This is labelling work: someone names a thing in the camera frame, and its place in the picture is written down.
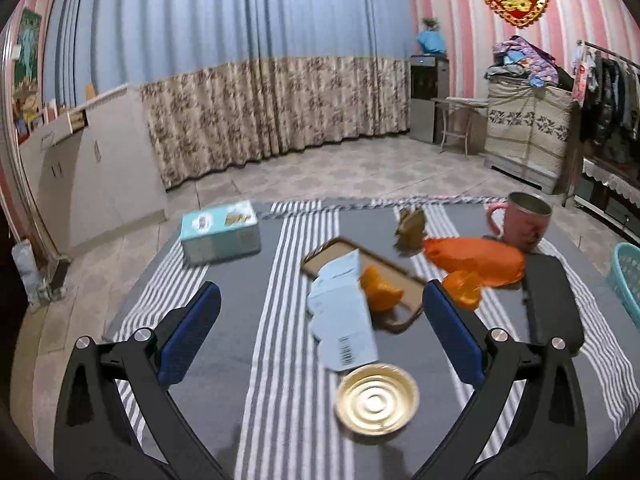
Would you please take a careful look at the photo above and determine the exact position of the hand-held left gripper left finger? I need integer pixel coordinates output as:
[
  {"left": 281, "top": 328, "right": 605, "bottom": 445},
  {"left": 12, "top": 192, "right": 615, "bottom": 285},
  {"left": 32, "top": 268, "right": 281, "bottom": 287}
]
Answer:
[{"left": 54, "top": 281, "right": 223, "bottom": 480}]

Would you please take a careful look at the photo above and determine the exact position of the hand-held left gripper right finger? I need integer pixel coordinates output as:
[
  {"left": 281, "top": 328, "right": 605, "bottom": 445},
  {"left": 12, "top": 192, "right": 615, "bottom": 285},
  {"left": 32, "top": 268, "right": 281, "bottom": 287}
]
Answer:
[{"left": 422, "top": 280, "right": 589, "bottom": 480}]

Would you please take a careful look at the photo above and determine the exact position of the orange peel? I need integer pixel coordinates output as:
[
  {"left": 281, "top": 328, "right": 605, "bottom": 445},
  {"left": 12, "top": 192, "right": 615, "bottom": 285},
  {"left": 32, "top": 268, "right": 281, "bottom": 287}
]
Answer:
[
  {"left": 360, "top": 266, "right": 405, "bottom": 313},
  {"left": 442, "top": 270, "right": 485, "bottom": 311}
]

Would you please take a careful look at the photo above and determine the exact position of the orange plastic bag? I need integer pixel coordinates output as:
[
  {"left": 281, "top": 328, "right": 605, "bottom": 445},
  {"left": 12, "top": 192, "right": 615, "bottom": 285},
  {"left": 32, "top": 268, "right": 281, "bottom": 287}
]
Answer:
[{"left": 422, "top": 236, "right": 527, "bottom": 288}]

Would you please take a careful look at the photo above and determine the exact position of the gold foil cup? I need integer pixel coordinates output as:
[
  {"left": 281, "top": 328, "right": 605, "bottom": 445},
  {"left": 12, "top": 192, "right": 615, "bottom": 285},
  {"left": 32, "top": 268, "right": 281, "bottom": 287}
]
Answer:
[{"left": 334, "top": 364, "right": 420, "bottom": 444}]

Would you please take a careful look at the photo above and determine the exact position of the brown wrapper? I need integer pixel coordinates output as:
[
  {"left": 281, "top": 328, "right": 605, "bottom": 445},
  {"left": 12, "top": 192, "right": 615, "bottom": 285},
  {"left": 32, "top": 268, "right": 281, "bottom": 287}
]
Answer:
[{"left": 394, "top": 207, "right": 427, "bottom": 252}]

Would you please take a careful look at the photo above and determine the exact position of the white carton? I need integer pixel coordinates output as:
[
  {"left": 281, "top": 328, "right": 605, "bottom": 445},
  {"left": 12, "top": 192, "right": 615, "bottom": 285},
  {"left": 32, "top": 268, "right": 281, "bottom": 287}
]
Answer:
[{"left": 306, "top": 251, "right": 380, "bottom": 373}]

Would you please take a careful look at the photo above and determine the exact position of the teal plastic basket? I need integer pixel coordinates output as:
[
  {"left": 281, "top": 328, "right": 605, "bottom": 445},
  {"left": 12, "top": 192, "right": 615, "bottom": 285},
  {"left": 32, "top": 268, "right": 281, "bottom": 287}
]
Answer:
[{"left": 606, "top": 242, "right": 640, "bottom": 328}]

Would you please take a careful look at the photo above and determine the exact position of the brown framed tray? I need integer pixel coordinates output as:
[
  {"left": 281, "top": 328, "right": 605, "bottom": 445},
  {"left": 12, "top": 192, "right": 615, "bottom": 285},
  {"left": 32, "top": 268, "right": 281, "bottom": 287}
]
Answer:
[{"left": 300, "top": 236, "right": 434, "bottom": 334}]

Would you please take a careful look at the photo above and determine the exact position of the grey white striped cloth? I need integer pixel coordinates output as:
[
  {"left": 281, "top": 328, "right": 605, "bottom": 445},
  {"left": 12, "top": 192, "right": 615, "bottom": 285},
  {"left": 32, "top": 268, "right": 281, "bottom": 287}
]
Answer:
[{"left": 102, "top": 196, "right": 640, "bottom": 480}]

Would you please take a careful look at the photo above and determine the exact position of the teal tissue box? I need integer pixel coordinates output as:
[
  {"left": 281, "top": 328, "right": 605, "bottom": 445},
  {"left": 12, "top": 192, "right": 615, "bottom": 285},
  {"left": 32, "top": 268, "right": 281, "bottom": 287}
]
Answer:
[{"left": 180, "top": 200, "right": 262, "bottom": 267}]

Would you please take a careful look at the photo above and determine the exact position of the black zip case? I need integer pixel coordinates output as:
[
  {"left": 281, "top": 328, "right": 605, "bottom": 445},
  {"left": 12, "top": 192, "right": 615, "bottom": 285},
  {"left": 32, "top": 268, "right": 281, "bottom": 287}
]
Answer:
[{"left": 520, "top": 255, "right": 586, "bottom": 357}]

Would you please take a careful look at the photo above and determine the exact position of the pink mug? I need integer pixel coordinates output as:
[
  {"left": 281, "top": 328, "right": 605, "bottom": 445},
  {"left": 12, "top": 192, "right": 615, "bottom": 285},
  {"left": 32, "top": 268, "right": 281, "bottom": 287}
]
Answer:
[{"left": 486, "top": 191, "right": 553, "bottom": 253}]

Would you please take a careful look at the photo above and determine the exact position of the grey bag on floor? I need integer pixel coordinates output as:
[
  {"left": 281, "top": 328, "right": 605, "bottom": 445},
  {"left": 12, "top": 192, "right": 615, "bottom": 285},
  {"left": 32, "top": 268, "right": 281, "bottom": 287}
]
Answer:
[{"left": 12, "top": 240, "right": 72, "bottom": 307}]

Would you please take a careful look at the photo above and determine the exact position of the white low cabinet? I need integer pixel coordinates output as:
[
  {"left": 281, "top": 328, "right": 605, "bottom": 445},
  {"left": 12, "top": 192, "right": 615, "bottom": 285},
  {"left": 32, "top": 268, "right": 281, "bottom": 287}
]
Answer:
[{"left": 20, "top": 85, "right": 169, "bottom": 257}]

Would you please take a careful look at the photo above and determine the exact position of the cabinet under patterned cloth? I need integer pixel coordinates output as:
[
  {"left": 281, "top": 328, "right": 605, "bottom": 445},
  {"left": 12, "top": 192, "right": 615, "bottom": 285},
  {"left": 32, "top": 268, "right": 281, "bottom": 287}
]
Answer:
[{"left": 484, "top": 80, "right": 576, "bottom": 196}]

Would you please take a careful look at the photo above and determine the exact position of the low shelf with lace cover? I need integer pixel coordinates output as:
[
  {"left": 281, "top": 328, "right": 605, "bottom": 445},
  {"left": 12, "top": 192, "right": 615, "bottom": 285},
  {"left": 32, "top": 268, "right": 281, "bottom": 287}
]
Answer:
[{"left": 575, "top": 156, "right": 640, "bottom": 242}]

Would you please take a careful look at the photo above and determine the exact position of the small metal side table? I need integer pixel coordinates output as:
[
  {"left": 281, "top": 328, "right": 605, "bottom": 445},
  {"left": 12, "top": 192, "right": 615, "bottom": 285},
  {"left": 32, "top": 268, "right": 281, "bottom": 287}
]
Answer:
[{"left": 434, "top": 96, "right": 489, "bottom": 157}]

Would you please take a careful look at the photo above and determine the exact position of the silver water dispenser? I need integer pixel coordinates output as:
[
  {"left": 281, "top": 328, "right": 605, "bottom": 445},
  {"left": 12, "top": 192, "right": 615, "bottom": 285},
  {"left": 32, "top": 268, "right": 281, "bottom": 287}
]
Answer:
[{"left": 409, "top": 53, "right": 450, "bottom": 144}]

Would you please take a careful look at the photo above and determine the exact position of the pile of clothes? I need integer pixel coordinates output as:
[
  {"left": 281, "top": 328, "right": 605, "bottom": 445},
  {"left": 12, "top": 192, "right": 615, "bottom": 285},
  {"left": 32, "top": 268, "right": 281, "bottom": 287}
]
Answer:
[{"left": 484, "top": 35, "right": 573, "bottom": 91}]

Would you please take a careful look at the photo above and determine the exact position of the pink hanging bag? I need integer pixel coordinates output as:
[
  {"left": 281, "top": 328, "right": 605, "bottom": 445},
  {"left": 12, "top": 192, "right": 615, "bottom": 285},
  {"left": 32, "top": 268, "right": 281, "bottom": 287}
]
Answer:
[{"left": 571, "top": 52, "right": 589, "bottom": 107}]

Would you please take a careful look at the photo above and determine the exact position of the blue floral curtain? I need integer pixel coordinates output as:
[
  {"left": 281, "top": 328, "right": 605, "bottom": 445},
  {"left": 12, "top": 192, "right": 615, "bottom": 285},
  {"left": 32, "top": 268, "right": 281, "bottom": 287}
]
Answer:
[{"left": 42, "top": 0, "right": 418, "bottom": 192}]

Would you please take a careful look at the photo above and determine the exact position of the row of hanging clothes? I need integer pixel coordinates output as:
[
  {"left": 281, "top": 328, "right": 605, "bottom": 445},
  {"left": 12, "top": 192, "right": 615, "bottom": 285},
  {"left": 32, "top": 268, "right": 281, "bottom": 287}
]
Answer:
[{"left": 580, "top": 52, "right": 640, "bottom": 145}]

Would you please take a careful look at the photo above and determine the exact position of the blue bag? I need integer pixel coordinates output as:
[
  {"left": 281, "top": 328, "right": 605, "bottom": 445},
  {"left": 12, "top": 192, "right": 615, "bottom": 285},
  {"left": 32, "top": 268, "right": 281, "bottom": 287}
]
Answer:
[{"left": 416, "top": 29, "right": 447, "bottom": 56}]

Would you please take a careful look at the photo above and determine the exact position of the metal clothes rack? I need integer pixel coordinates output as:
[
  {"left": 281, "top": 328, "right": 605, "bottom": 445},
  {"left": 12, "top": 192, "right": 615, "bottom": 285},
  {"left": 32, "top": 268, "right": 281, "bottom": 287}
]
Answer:
[{"left": 562, "top": 40, "right": 640, "bottom": 211}]

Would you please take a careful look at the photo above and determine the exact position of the green wall poster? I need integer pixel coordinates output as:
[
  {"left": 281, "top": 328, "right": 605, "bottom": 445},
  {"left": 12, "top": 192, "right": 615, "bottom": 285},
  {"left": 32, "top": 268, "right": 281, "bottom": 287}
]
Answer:
[{"left": 16, "top": 9, "right": 43, "bottom": 87}]

